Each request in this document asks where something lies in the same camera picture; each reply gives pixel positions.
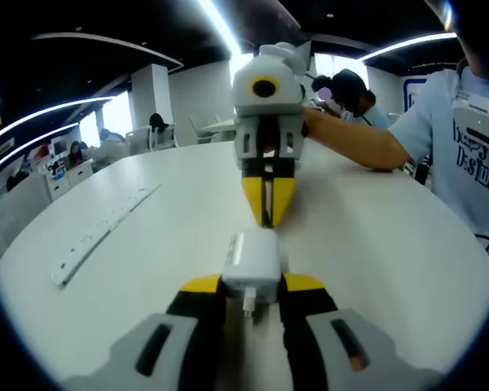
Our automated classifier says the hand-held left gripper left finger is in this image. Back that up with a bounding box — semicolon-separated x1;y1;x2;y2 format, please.
63;273;229;391

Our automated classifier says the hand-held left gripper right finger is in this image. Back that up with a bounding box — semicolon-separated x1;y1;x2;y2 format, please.
277;272;445;391

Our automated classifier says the grey Type-C cable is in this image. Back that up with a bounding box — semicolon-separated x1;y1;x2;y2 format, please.
262;178;276;232

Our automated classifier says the white charger adapter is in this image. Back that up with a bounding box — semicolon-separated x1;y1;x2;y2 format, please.
221;229;284;319

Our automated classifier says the white desk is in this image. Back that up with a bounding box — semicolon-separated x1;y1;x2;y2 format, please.
0;140;489;391

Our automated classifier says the straight ceiling light strip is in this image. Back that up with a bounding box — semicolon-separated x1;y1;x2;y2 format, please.
360;31;460;63
197;0;244;54
0;95;115;146
0;121;81;180

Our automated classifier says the white square pillar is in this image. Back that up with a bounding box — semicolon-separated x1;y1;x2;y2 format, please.
130;63;172;128

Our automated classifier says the white office chair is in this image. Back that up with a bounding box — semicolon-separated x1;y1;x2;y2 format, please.
124;125;152;156

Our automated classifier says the white power strip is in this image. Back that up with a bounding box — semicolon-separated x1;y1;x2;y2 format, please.
50;182;163;288

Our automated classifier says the person's torso in blue shirt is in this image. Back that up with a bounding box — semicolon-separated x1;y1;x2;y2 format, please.
386;24;489;270

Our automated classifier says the white chest-worn device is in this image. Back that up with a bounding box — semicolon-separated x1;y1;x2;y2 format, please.
451;87;489;150

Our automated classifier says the white curved ceiling rail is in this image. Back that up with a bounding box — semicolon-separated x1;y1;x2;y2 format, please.
31;32;184;70

